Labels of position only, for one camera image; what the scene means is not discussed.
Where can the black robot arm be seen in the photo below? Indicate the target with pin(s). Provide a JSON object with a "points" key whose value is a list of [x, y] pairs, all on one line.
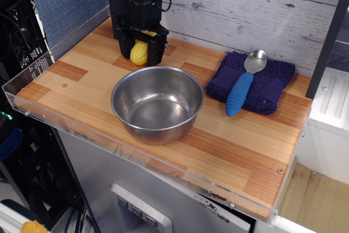
{"points": [[142, 35]]}

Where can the stainless steel pot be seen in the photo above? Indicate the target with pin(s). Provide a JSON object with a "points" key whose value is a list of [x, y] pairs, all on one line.
{"points": [[157, 105]]}

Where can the clear acrylic table guard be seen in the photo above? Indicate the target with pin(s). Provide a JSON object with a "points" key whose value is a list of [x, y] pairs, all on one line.
{"points": [[240, 162]]}

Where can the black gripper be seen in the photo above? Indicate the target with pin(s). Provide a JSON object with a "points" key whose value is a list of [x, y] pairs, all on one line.
{"points": [[143, 15]]}

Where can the purple folded towel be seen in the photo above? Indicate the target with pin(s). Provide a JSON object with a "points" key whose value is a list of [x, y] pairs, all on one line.
{"points": [[266, 88]]}

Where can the dark grey right post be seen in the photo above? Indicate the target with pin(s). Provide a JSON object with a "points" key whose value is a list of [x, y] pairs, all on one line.
{"points": [[328, 45]]}

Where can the black perforated crate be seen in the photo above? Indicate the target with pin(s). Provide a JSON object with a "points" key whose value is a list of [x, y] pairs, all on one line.
{"points": [[22, 41]]}

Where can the blue handled metal spoon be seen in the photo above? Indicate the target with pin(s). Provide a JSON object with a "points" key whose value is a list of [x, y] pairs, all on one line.
{"points": [[254, 63]]}

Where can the yellow plastic corn cob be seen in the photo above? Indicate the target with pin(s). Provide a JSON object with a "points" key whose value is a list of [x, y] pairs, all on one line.
{"points": [[139, 53]]}

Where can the silver control panel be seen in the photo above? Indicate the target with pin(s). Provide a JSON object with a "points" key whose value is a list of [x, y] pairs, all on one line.
{"points": [[137, 215]]}

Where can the yellow object bottom left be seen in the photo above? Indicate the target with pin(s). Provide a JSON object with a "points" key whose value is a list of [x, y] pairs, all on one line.
{"points": [[33, 227]]}

